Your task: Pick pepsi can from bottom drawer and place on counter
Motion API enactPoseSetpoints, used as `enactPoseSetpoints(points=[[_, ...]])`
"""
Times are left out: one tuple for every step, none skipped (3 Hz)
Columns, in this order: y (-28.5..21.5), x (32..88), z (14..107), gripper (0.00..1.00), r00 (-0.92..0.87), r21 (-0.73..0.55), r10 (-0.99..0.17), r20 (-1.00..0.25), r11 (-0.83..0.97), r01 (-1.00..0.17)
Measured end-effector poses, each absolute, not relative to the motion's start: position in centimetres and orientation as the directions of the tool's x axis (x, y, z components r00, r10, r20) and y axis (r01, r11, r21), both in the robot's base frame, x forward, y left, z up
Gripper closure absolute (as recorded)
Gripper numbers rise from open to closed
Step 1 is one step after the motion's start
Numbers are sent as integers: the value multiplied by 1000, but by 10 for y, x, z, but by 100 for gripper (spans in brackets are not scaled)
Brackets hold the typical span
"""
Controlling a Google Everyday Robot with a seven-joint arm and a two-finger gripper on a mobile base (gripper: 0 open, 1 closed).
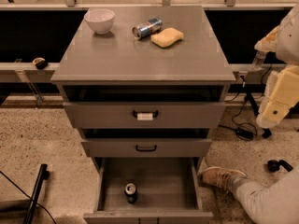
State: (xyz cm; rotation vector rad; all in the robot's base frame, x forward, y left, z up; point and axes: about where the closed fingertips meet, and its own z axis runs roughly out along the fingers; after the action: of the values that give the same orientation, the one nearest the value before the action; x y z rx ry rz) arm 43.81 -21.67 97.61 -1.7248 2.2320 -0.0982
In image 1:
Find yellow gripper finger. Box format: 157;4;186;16
254;27;278;53
256;65;299;129

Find dark pepsi can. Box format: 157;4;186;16
124;183;137;203

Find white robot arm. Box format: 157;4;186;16
252;5;299;129

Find blue silver can lying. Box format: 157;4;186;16
132;17;163;40

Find grey drawer cabinet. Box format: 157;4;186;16
50;5;236;161

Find grey bottom drawer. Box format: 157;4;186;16
84;158;213;224

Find grey drawer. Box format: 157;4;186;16
64;102;225;129
84;158;213;224
81;138;211;158

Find grey middle drawer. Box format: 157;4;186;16
81;138;211;158

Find grey top drawer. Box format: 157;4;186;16
64;102;225;129

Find clear plastic water bottle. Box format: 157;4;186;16
251;51;267;71

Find black caster wheel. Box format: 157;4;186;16
267;160;293;173

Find yellow sponge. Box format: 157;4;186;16
150;28;184;48

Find tan shoe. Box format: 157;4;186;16
200;167;246;190

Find person leg light trousers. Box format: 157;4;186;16
228;167;299;224

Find white bowl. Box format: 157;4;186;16
84;8;115;34

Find yellow black tape measure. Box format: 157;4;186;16
33;57;48;70

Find black bar left floor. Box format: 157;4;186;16
22;164;49;224

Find black power adapter with cable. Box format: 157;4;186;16
219;102;258;141

